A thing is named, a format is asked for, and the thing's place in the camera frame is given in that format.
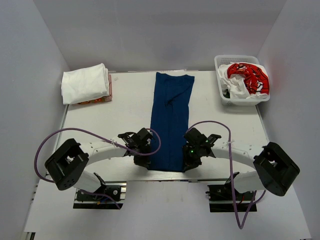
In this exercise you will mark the folded pink t-shirt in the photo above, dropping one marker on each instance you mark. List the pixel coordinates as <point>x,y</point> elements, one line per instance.
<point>110,96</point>

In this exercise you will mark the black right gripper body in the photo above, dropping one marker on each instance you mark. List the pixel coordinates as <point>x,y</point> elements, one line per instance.
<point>192,156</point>

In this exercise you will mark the blue Mickey t-shirt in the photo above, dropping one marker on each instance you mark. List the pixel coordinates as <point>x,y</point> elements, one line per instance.
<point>170,119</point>

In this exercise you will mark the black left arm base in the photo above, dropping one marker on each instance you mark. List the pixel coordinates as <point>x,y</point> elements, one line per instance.
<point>115,190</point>

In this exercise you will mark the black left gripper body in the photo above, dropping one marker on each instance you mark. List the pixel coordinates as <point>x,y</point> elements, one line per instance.
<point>141,160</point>

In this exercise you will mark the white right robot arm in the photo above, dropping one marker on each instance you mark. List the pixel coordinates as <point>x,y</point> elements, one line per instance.
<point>273,169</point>

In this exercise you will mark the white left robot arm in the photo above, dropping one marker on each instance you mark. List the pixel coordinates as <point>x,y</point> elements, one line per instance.
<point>67,164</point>

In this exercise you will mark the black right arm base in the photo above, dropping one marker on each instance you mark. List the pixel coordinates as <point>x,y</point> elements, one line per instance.
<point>221,201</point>

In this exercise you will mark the folded red patterned t-shirt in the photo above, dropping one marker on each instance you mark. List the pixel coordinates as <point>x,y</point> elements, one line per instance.
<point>94,101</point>

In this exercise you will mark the white t-shirt with red print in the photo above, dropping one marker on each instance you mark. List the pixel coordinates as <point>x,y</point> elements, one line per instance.
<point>244,80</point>

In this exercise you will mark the white plastic basket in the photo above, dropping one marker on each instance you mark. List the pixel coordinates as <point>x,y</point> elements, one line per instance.
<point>227,59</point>

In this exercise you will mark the folded white t-shirt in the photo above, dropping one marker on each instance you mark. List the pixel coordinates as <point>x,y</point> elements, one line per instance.
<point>85,84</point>

